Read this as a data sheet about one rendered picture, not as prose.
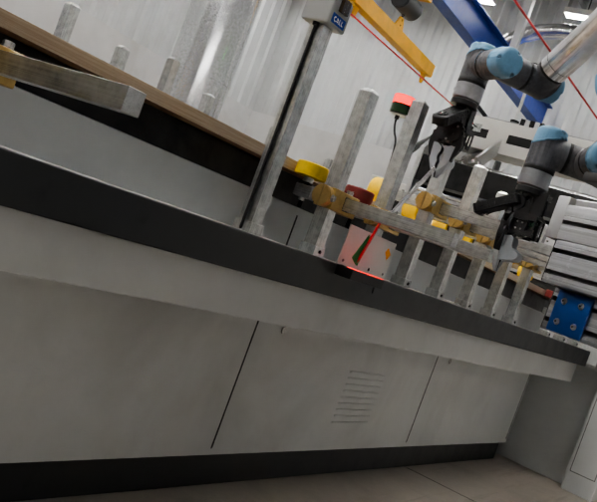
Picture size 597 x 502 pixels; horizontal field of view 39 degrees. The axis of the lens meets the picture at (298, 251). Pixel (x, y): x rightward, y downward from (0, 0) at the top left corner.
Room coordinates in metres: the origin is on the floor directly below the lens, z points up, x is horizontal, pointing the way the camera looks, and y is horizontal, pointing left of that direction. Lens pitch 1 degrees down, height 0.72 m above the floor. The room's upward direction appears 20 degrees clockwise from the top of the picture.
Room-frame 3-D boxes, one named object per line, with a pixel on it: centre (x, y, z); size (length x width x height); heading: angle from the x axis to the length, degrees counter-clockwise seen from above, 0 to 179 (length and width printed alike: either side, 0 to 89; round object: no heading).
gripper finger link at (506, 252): (1.98, -0.47, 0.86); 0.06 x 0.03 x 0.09; 57
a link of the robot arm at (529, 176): (1.99, -0.47, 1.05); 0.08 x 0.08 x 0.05
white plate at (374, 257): (2.11, -0.17, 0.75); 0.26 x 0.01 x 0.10; 147
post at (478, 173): (2.56, -0.44, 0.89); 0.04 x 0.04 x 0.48; 57
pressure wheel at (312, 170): (2.03, 0.04, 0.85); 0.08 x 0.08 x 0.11
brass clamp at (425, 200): (2.37, -0.31, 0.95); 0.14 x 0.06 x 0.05; 147
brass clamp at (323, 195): (1.96, -0.04, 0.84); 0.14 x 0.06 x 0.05; 147
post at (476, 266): (2.77, -0.58, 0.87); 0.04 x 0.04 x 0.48; 57
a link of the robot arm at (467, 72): (2.16, -0.27, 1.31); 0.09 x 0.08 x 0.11; 19
